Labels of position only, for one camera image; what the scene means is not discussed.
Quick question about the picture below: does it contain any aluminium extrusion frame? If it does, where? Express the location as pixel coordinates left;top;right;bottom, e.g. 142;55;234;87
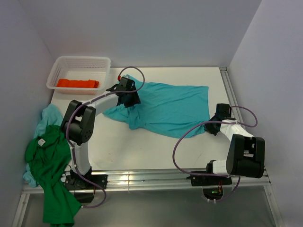
12;67;285;227

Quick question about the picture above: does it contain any orange rolled t-shirt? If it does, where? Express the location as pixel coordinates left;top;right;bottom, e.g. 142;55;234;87
56;79;99;88

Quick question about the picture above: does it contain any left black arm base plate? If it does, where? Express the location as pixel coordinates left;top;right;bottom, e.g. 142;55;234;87
63;174;108;205

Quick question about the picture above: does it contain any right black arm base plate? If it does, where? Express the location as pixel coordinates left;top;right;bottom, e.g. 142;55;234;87
186;175;232;186

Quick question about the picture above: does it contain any teal t-shirt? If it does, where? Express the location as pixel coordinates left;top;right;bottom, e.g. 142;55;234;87
103;79;210;139

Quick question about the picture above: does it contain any green t-shirt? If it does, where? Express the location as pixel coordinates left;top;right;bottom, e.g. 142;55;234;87
25;125;81;227

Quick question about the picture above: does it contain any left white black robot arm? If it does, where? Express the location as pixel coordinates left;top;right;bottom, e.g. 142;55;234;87
61;77;141;189

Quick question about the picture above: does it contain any white perforated plastic basket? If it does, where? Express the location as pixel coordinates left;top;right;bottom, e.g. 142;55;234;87
46;56;111;95

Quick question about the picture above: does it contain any light aqua t-shirt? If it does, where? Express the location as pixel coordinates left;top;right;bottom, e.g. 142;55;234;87
23;104;63;187

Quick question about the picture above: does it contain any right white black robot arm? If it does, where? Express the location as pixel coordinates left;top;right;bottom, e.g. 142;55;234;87
204;104;265;184

